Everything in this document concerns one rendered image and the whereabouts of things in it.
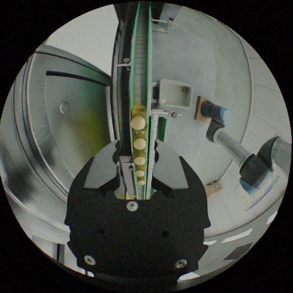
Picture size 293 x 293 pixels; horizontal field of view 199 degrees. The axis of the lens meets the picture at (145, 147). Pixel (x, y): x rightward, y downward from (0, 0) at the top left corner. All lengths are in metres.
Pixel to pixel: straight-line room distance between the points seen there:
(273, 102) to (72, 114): 3.95
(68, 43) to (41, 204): 0.25
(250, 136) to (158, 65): 3.55
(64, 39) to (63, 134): 0.18
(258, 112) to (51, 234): 3.98
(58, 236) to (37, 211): 0.08
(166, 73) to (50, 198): 0.74
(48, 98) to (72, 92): 0.06
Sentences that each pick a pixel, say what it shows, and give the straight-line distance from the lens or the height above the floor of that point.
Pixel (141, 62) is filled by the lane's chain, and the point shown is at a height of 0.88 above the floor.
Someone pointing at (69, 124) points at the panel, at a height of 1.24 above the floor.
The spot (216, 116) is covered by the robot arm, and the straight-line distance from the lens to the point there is 0.63.
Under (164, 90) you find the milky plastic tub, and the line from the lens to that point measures 0.62.
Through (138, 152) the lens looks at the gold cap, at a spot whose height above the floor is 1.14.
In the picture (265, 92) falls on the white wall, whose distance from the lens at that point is 3.96.
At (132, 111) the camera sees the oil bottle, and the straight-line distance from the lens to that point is 0.28.
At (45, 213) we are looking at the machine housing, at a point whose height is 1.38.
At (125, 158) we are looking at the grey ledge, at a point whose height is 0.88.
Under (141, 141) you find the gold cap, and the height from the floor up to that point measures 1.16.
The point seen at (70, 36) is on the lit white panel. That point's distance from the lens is 0.23.
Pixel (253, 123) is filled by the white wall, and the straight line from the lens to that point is 3.77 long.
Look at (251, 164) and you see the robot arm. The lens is 0.41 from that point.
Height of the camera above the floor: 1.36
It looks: 58 degrees down
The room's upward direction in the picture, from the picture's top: 174 degrees clockwise
